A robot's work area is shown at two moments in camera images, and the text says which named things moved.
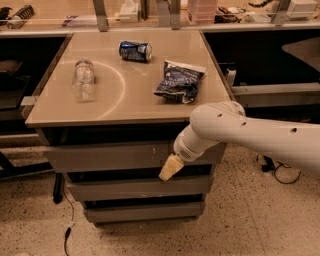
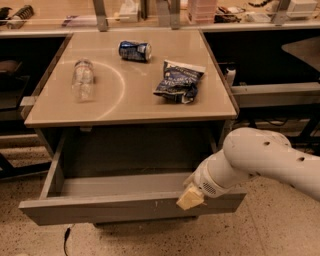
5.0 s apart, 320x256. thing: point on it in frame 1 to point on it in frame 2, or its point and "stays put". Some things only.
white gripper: (182, 150) to (204, 182)
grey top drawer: (128, 157) to (111, 198)
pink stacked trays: (202, 12) stays put
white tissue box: (129, 12) stays put
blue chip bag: (180, 83) stays put
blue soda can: (135, 51) stays put
